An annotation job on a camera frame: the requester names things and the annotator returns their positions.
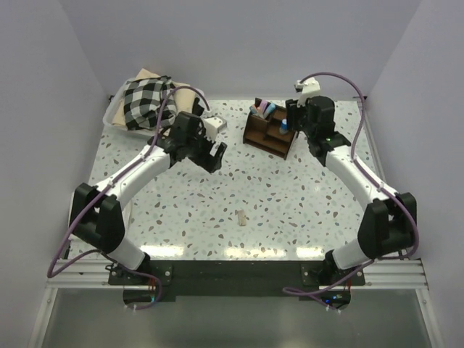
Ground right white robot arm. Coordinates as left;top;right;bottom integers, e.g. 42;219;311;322
286;96;418;285

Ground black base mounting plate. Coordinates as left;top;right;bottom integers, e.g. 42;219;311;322
105;260;365;305

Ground black white checkered cloth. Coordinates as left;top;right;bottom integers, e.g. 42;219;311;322
123;75;175;131

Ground brown wooden desk organizer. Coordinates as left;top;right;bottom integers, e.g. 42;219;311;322
242;104;297;160

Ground orange tip white pen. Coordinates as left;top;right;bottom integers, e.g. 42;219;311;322
256;105;264;118

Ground blue grey glue stick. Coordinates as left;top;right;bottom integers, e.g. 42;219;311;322
279;119;289;135

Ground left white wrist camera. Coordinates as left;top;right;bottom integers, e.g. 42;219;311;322
202;116;227;141

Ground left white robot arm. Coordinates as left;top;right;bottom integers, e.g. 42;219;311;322
70;112;227;284

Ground white plastic laundry basket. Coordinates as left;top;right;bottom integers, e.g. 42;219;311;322
103;78;210;137

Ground aluminium frame rail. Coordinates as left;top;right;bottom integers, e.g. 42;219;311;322
46;260;428;289

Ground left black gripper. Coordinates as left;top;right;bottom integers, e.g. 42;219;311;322
186;128;226;173

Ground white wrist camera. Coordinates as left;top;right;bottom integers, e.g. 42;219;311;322
294;78;321;107
202;116;227;141

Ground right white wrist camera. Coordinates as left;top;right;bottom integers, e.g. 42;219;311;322
294;78;321;107

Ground beige folded cloth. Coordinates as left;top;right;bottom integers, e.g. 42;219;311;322
103;68;197;129

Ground black folded cloth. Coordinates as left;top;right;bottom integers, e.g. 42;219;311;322
191;97;205;116

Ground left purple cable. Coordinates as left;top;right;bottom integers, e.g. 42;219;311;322
46;86;215;311

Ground pink purple highlighter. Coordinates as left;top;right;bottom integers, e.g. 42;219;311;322
260;100;269;114

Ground beige eraser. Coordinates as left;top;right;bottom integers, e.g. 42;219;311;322
236;210;247;227

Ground blue cap grey highlighter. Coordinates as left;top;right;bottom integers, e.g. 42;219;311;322
263;103;276;118

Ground white folded towel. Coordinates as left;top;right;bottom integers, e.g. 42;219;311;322
69;183;132;244

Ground blue tip white pen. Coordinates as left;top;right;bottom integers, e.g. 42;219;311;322
249;105;259;115

